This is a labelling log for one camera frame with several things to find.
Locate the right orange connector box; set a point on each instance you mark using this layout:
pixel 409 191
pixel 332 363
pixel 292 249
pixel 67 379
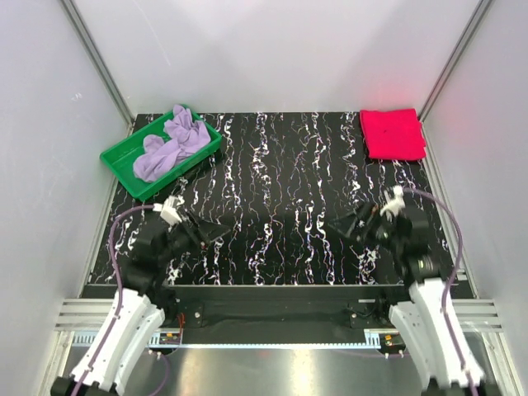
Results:
pixel 392 346

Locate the aluminium frame profile left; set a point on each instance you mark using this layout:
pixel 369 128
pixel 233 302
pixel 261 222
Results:
pixel 89 44

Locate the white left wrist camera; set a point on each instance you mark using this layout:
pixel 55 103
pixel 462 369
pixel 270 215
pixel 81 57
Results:
pixel 168 210

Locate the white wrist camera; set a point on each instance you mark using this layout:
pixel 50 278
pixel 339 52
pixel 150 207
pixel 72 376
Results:
pixel 168 210
pixel 394 202

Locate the left small circuit board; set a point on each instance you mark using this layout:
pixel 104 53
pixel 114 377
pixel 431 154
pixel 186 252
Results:
pixel 170 338

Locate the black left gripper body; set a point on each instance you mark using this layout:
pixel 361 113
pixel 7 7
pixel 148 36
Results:
pixel 193 240

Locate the aluminium frame profile right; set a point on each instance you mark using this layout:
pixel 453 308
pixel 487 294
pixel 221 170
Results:
pixel 468 33

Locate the lavender t shirt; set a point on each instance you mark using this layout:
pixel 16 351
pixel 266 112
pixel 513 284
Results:
pixel 186 138

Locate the aluminium front rail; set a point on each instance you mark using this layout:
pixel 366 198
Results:
pixel 475 315

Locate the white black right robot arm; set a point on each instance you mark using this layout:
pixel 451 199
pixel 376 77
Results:
pixel 423 315

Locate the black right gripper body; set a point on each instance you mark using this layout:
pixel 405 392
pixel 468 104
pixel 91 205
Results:
pixel 376 227

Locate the aluminium frame profile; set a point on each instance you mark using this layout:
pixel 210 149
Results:
pixel 468 33
pixel 89 44

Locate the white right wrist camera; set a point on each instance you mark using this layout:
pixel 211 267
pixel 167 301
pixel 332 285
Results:
pixel 394 202

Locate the grey slotted cable duct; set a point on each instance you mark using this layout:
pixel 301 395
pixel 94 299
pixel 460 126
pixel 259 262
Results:
pixel 193 340

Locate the red t shirt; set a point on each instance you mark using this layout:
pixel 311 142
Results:
pixel 393 135

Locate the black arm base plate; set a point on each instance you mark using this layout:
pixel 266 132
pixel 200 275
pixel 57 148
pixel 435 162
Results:
pixel 280 312

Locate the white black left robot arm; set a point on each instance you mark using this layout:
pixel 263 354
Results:
pixel 141 305

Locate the green plastic bin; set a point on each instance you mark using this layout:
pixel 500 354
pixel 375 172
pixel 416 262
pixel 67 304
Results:
pixel 120 158

